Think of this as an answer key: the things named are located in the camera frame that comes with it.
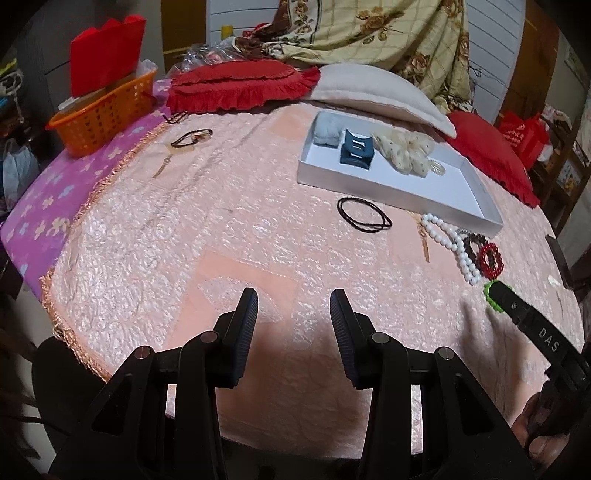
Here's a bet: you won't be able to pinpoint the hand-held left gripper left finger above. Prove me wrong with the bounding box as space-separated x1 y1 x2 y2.
48 287 259 480

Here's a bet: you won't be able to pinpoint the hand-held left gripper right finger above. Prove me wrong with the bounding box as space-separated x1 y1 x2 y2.
329 288 539 480

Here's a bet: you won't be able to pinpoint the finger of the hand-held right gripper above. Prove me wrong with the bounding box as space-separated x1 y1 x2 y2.
490 280 581 370

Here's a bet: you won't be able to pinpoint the green bead bracelet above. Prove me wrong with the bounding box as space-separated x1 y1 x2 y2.
482 280 514 315

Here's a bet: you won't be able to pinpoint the red bead bracelet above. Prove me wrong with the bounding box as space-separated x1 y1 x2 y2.
478 243 504 280

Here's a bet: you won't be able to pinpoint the white bead bracelet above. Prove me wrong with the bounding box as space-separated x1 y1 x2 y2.
420 213 485 284

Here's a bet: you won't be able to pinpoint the dark brown bead bracelet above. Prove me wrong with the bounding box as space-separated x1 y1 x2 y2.
462 233 489 261

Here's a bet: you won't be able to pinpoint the black hair ties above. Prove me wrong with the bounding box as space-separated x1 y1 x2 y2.
337 197 393 230

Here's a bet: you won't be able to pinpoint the white cardboard tray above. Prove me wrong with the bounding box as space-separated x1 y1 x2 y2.
296 111 504 238

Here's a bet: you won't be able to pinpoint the person's right hand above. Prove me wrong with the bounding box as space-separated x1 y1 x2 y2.
512 392 566 468

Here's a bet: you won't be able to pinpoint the white shell earring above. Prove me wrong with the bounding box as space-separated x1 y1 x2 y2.
547 276 565 315

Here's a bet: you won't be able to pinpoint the dark wooden chair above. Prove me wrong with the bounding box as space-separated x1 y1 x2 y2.
545 234 575 291

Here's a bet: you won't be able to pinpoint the pink textured blanket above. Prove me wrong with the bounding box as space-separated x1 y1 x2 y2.
39 99 585 460

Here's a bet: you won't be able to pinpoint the wooden rack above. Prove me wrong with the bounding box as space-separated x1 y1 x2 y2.
531 111 591 232

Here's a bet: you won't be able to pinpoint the dark blue hair claw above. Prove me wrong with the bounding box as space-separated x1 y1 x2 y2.
340 129 374 169

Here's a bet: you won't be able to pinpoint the cream dotted scrunchie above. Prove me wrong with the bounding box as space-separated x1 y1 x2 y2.
372 130 437 175

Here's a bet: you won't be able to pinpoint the red shopping bag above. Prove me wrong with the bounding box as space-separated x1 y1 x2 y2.
496 111 552 169

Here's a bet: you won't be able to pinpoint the grey scrunchie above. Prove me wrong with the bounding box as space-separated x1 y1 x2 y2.
311 113 345 148

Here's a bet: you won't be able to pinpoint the beige pillow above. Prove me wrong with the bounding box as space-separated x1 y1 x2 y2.
309 63 458 139

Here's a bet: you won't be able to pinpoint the red frilled pillow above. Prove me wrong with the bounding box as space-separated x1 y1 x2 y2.
165 61 321 114

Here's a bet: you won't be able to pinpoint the purple flowered sheet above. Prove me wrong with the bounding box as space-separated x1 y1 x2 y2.
0 78 174 273

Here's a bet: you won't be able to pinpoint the orange plastic basket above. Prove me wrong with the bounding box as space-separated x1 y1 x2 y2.
45 69 158 158

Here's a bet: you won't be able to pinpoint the clear plastic bag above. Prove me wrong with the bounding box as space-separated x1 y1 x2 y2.
164 42 232 77

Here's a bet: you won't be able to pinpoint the white plastic bag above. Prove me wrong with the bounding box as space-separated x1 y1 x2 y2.
2 138 40 199

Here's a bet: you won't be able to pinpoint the floral quilt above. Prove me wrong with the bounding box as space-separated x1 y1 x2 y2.
233 0 476 116

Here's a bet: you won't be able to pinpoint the red paper bag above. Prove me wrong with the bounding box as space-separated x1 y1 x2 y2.
69 14 147 99

